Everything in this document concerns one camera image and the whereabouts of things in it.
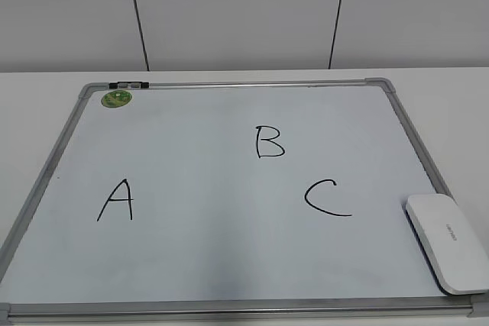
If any white whiteboard with aluminium frame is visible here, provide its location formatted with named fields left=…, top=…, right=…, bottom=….
left=1, top=79, right=488, bottom=324

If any white rectangular whiteboard eraser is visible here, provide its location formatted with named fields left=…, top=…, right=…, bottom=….
left=406, top=193, right=488, bottom=295

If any round green magnet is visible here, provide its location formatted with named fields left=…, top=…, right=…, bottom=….
left=101, top=90, right=132, bottom=108

